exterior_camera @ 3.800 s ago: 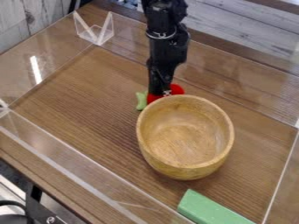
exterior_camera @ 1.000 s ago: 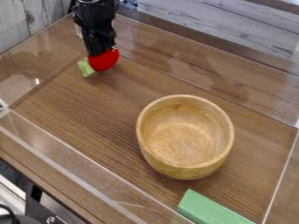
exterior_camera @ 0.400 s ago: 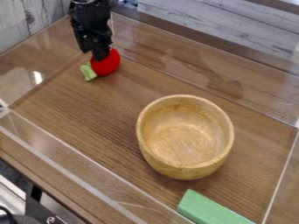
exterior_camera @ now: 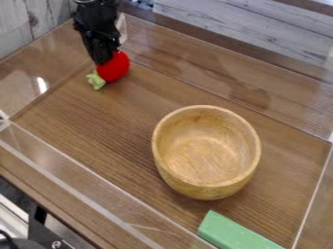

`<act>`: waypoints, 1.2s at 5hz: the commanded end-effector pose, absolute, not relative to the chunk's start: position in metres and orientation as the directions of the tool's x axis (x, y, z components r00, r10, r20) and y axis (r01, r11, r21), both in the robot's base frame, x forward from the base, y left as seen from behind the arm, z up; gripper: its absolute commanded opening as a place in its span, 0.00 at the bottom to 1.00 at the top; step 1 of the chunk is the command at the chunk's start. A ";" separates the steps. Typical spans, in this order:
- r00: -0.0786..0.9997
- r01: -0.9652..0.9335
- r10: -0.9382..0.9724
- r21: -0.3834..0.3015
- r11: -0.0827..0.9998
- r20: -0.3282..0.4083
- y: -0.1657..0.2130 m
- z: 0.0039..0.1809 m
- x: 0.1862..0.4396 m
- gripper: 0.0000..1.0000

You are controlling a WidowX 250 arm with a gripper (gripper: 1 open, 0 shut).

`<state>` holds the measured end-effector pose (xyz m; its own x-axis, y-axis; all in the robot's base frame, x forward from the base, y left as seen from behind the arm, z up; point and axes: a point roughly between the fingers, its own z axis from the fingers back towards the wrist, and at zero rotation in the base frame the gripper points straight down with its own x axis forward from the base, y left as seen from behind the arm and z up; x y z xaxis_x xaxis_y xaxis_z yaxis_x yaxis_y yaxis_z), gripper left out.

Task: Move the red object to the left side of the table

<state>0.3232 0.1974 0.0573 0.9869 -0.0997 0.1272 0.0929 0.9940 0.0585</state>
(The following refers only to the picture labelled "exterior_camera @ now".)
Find clear acrylic corner bracket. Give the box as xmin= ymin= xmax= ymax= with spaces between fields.
xmin=116 ymin=13 xmax=127 ymax=44

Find black cable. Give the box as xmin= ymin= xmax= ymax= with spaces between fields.
xmin=0 ymin=230 xmax=21 ymax=249

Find clear acrylic tray wall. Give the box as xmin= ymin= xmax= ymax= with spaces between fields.
xmin=0 ymin=112 xmax=214 ymax=249

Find red plush strawberry toy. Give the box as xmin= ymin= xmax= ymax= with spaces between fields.
xmin=85 ymin=52 xmax=129 ymax=90

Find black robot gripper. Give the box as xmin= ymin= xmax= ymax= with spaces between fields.
xmin=72 ymin=0 xmax=120 ymax=65

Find black table leg bracket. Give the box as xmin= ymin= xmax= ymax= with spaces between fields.
xmin=26 ymin=206 xmax=74 ymax=249

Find green rectangular block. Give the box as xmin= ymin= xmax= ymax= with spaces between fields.
xmin=198 ymin=210 xmax=284 ymax=249

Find wooden bowl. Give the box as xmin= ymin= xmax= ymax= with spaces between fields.
xmin=152 ymin=105 xmax=262 ymax=200

